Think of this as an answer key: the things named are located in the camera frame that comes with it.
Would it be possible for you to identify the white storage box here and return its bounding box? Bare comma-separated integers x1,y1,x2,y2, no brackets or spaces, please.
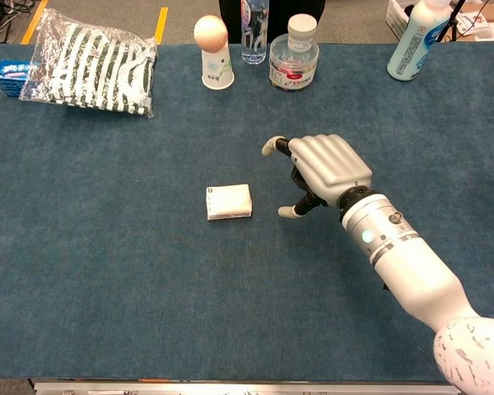
385,0,415,41

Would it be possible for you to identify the striped shirt in plastic bag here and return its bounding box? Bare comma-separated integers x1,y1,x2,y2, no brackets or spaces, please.
18,7,158,119

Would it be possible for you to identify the clear jar with white lid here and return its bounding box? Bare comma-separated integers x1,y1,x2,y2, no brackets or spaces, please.
268,14,320,92

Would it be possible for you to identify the teal table cloth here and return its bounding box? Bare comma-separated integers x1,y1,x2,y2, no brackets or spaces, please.
0,42,494,383

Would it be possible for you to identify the small white box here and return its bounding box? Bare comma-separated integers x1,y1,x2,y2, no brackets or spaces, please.
206,184,254,222

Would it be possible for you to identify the white and blue lotion bottle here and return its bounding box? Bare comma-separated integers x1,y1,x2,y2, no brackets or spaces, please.
386,0,454,82

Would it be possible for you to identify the white paper cup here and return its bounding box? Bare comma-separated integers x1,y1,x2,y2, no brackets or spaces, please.
201,43,235,91

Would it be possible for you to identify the white printed bag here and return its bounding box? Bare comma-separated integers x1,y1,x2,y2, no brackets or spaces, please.
456,11,492,35

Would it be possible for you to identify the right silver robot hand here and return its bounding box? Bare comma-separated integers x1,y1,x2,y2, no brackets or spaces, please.
261,134,374,219

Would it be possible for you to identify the clear water bottle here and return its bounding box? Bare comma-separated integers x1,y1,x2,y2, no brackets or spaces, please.
240,0,270,66

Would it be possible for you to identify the aluminium table edge rail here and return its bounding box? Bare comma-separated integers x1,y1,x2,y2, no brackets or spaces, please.
33,380,463,395

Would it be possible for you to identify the tan ball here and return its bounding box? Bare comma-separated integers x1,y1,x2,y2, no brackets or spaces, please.
193,15,229,53

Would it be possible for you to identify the blue cookie box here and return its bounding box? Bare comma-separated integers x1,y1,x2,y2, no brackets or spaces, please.
0,59,38,98

